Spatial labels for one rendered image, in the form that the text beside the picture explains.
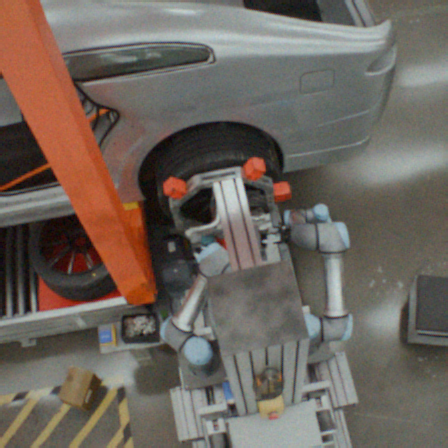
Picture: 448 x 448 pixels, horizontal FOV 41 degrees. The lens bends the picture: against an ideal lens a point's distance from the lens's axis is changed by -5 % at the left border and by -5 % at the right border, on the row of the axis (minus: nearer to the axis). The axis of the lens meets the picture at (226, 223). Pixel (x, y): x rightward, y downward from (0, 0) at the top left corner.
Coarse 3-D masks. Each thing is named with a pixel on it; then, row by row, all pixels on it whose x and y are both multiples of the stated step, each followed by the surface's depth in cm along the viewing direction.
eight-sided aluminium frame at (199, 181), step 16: (208, 176) 306; (224, 176) 308; (240, 176) 304; (192, 192) 308; (272, 192) 322; (176, 208) 318; (256, 208) 343; (272, 208) 335; (176, 224) 332; (192, 224) 343
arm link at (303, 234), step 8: (288, 216) 306; (296, 216) 296; (304, 216) 306; (288, 224) 308; (296, 224) 277; (304, 224) 272; (312, 224) 269; (296, 232) 272; (304, 232) 268; (312, 232) 266; (296, 240) 272; (304, 240) 267; (312, 240) 266; (304, 248) 272; (312, 248) 268
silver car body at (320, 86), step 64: (64, 0) 257; (128, 0) 391; (192, 0) 388; (256, 0) 399; (320, 0) 394; (128, 64) 262; (192, 64) 267; (256, 64) 271; (320, 64) 276; (384, 64) 293; (0, 128) 374; (128, 128) 295; (320, 128) 317; (0, 192) 351; (64, 192) 330; (128, 192) 337
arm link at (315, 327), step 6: (306, 318) 273; (312, 318) 272; (318, 318) 275; (312, 324) 271; (318, 324) 270; (312, 330) 269; (318, 330) 269; (312, 336) 269; (318, 336) 271; (312, 342) 275
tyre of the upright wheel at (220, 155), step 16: (208, 128) 313; (224, 128) 313; (240, 128) 317; (176, 144) 316; (192, 144) 311; (208, 144) 308; (224, 144) 308; (240, 144) 311; (256, 144) 316; (160, 160) 325; (176, 160) 313; (192, 160) 306; (208, 160) 304; (224, 160) 304; (240, 160) 307; (272, 160) 322; (160, 176) 323; (176, 176) 310; (192, 176) 311; (272, 176) 324; (160, 192) 322
